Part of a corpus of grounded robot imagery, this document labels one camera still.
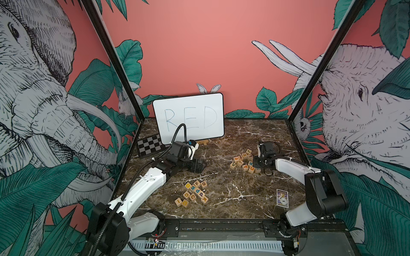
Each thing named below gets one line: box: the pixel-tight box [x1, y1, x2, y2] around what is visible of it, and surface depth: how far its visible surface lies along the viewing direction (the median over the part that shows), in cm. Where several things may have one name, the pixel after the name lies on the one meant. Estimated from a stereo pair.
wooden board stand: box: [195, 139, 209, 146], surface depth 103 cm
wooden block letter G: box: [200, 180, 208, 190], surface depth 88 cm
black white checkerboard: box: [137, 133, 172, 157], surface depth 103 cm
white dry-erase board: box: [152, 92, 225, 145], surface depth 95 cm
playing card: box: [276, 188, 289, 209], surface depth 84 cm
